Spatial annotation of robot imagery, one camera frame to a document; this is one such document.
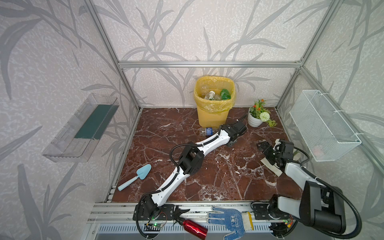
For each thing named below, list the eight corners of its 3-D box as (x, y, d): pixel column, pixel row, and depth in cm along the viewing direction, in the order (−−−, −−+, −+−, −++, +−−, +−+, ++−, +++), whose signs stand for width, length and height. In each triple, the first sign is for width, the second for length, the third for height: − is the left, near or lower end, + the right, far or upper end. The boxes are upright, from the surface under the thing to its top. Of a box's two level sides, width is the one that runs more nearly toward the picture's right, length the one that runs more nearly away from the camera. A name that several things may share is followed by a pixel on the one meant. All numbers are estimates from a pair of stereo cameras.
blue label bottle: (204, 138, 104) (204, 133, 99) (201, 133, 106) (201, 128, 101) (213, 135, 105) (213, 129, 100) (210, 130, 108) (211, 125, 103)
